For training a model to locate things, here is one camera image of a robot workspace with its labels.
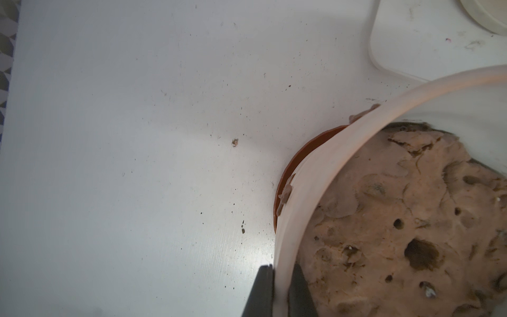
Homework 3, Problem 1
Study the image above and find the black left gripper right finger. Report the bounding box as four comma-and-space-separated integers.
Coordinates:
288, 264, 318, 317

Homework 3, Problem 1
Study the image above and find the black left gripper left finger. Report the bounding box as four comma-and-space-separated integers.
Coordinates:
242, 265, 274, 317

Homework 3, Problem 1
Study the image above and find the white ceramic pot with mud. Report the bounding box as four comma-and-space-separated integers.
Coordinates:
273, 66, 506, 316

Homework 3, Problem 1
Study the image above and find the brown pot saucer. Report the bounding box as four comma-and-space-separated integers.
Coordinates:
273, 125, 348, 231

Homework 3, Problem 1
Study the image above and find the white cutting board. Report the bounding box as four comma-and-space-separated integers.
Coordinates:
368, 1, 506, 82

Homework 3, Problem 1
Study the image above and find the white round plate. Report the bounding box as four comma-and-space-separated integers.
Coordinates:
460, 0, 507, 36

